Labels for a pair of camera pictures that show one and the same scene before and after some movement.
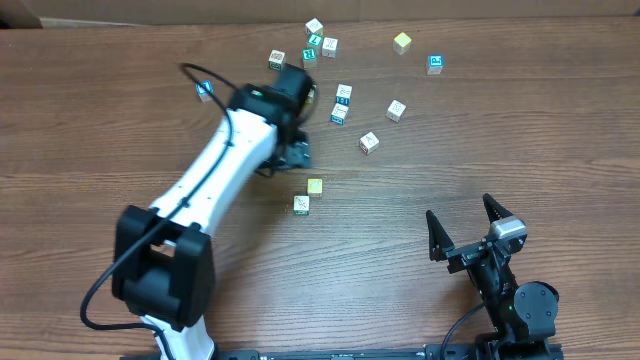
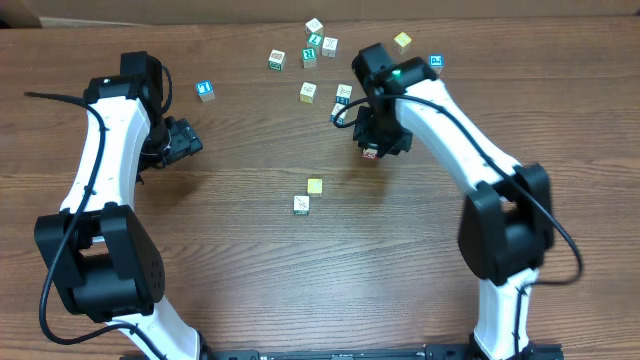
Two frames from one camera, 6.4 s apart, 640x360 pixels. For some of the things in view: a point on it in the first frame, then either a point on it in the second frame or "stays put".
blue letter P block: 435,64 stays put
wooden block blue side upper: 343,94 stays put
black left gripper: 296,155 -> 185,141
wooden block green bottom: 301,205 stays put
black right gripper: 470,251 -> 381,141
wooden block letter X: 329,47 stays put
